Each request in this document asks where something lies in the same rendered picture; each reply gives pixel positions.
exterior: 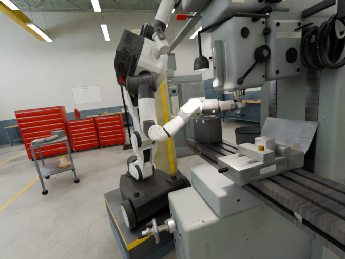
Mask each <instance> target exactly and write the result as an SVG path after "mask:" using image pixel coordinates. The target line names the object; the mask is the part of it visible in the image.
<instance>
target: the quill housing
mask: <svg viewBox="0 0 345 259"><path fill-rule="evenodd" d="M264 28H265V19H264V18H261V19H260V20H258V21H256V22H252V18H248V17H234V16H233V18H232V19H230V20H228V21H226V22H224V23H222V24H221V25H220V26H219V27H217V28H216V29H215V30H214V31H213V32H212V33H211V42H213V41H214V40H221V41H222V56H223V76H224V85H223V86H217V87H214V90H215V91H216V92H224V91H232V90H241V89H250V88H258V87H262V86H263V85H264V84H265V62H262V63H257V65H256V66H255V67H254V68H253V69H252V70H251V72H250V73H249V74H248V75H247V76H246V77H245V78H244V82H243V84H242V85H238V84H237V83H236V81H237V79H238V78H242V77H243V76H244V74H245V73H246V72H247V71H248V70H249V69H250V67H251V66H252V65H253V64H254V63H255V62H256V60H255V57H254V53H255V50H256V49H257V48H258V47H260V46H262V45H265V34H263V30H264Z"/></svg>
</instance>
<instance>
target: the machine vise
mask: <svg viewBox="0 0 345 259"><path fill-rule="evenodd" d="M303 164H304V152H303V151H299V150H295V149H291V147H289V146H285V145H281V144H277V143H275V160H273V161H269V162H266V163H262V162H260V161H258V160H255V159H253V158H250V157H248V156H245V155H243V154H240V153H236V154H232V155H228V156H224V157H220V158H218V169H221V168H225V167H227V168H228V171H226V172H223V173H221V174H223V175H224V176H225V177H227V178H228V179H230V180H231V181H232V182H234V183H235V184H237V185H238V186H243V185H246V184H249V183H252V182H255V181H258V180H262V179H265V178H268V177H271V176H274V175H277V174H280V173H284V172H287V171H290V170H293V169H296V168H299V167H302V166H303Z"/></svg>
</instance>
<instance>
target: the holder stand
mask: <svg viewBox="0 0 345 259"><path fill-rule="evenodd" d="M193 125H194V136H195V139H197V140H199V141H202V142H205V143H208V144H213V143H216V142H220V141H222V126H221V117H216V116H215V115H214V116H212V115H210V116H205V115H201V116H200V117H199V118H198V119H193Z"/></svg>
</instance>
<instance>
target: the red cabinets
mask: <svg viewBox="0 0 345 259"><path fill-rule="evenodd" d="M14 113H15V116H16V119H17V123H18V126H19V128H20V132H21V135H22V138H23V142H24V145H25V148H26V151H27V154H28V158H29V159H32V161H34V159H33V156H32V152H31V149H30V146H31V142H32V141H33V140H35V139H41V138H47V137H51V136H52V135H51V132H52V131H58V130H64V131H65V134H66V136H67V139H68V144H69V148H70V152H71V151H73V149H74V150H75V151H77V152H79V150H82V149H88V148H91V147H98V149H99V146H100V145H101V146H103V148H105V145H112V144H119V143H122V144H123V145H124V143H125V142H126V133H125V127H124V122H123V116H122V113H119V114H111V115H103V116H98V117H97V116H95V117H87V118H79V119H72V120H69V121H68V118H67V114H66V110H65V106H55V107H45V108H36V109H27V110H18V111H14ZM33 149H34V152H35V156H36V158H40V154H39V151H38V148H37V147H34V148H33ZM40 149H41V153H42V156H43V157H45V156H50V155H55V154H60V153H65V152H68V150H67V145H66V141H62V142H57V143H52V144H47V145H42V146H40Z"/></svg>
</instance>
